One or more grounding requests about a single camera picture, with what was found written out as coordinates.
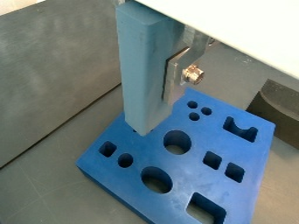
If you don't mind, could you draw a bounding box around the blue foam shape board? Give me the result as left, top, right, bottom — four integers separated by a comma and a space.
76, 89, 275, 224

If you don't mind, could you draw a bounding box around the light blue rectangle block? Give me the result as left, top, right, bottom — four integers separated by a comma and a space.
117, 1, 185, 136

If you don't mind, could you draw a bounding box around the black curved holder stand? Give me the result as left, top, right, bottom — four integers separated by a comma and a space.
247, 80, 299, 150

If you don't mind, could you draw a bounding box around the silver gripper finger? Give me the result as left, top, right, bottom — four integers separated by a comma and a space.
163, 31, 211, 105

